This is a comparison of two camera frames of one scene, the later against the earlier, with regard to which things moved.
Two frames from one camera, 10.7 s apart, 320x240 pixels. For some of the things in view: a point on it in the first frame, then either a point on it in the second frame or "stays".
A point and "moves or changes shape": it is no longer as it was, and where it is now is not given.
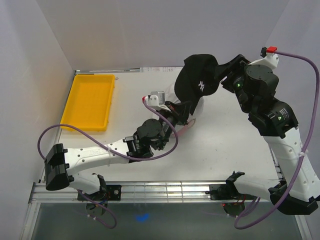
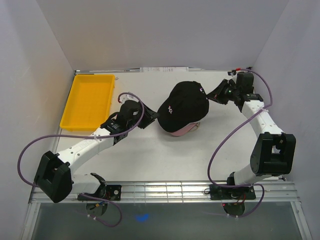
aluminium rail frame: (190, 191) stays
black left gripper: (179, 111) → (149, 115)
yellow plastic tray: (89, 105) stays
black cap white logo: (198, 76) moves or changes shape
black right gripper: (237, 66) → (217, 94)
